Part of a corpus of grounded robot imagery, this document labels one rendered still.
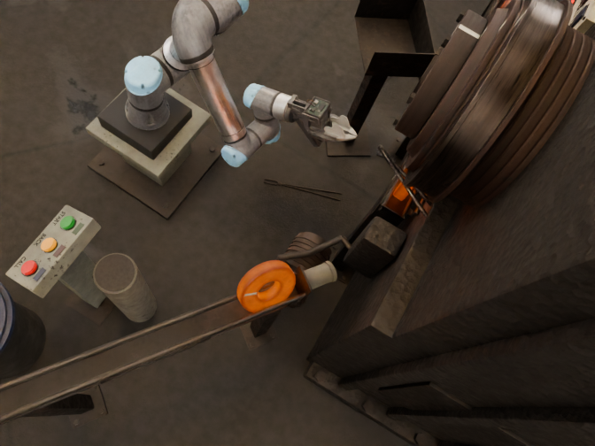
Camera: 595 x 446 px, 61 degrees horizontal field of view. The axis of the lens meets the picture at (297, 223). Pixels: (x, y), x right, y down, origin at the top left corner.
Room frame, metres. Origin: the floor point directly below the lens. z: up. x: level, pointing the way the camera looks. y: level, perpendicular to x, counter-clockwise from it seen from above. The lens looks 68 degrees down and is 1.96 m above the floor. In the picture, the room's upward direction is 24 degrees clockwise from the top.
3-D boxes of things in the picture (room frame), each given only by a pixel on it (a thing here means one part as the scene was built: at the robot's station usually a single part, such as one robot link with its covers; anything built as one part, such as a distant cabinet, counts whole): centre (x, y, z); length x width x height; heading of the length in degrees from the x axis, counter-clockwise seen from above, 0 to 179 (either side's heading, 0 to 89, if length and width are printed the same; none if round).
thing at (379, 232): (0.53, -0.22, 0.68); 0.11 x 0.08 x 0.24; 82
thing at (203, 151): (0.80, 0.65, 0.13); 0.40 x 0.40 x 0.26; 80
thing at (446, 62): (0.78, -0.15, 1.11); 0.28 x 0.06 x 0.28; 172
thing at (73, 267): (0.20, 0.58, 0.31); 0.24 x 0.16 x 0.62; 172
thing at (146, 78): (0.82, 0.64, 0.53); 0.13 x 0.12 x 0.14; 163
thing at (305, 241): (0.46, -0.06, 0.27); 0.22 x 0.13 x 0.53; 172
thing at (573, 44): (0.76, -0.33, 1.11); 0.47 x 0.10 x 0.47; 172
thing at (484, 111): (0.77, -0.24, 1.11); 0.47 x 0.06 x 0.47; 172
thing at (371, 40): (1.30, -0.04, 0.36); 0.26 x 0.20 x 0.72; 27
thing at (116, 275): (0.22, 0.42, 0.26); 0.12 x 0.12 x 0.52
